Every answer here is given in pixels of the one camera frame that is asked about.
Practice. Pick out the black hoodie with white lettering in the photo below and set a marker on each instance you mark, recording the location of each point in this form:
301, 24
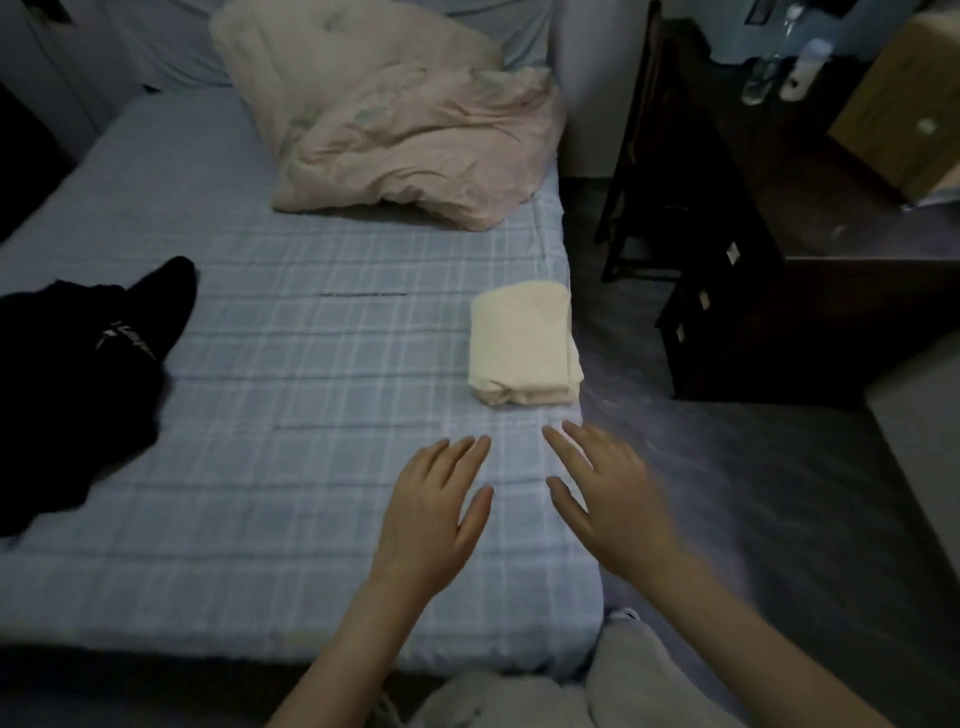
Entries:
67, 397

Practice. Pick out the person's right forearm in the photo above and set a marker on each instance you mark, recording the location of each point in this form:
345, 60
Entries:
750, 660

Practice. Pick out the person's left forearm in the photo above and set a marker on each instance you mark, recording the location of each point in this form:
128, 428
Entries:
352, 660

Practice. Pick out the white furniture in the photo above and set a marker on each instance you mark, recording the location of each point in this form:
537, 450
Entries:
926, 450

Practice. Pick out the pinkish crumpled blanket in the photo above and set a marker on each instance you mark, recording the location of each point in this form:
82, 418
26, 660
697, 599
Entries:
435, 150

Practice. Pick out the clear plastic bottle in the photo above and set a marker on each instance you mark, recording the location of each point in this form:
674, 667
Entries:
761, 75

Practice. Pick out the white bottle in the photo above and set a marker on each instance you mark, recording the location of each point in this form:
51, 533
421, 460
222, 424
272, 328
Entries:
802, 71

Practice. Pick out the person's left hand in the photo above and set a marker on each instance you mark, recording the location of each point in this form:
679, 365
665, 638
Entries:
424, 525

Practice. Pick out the black cabinet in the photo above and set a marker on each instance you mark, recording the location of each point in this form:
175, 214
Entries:
787, 315

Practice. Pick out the person's grey trousers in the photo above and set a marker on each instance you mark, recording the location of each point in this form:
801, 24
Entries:
637, 675

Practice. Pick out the bed with blue plaid sheet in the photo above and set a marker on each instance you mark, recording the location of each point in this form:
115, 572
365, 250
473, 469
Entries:
300, 412

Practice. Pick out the person's right hand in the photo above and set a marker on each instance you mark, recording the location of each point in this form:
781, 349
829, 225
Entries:
619, 510

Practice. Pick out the beige crumpled duvet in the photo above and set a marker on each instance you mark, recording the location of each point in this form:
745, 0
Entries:
300, 60

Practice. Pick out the cardboard box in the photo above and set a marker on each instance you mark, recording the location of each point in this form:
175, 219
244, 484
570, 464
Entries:
900, 105

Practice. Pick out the dark wooden chair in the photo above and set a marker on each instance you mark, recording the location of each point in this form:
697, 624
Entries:
637, 150

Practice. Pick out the cream printed hoodie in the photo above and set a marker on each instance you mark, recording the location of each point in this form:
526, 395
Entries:
521, 345

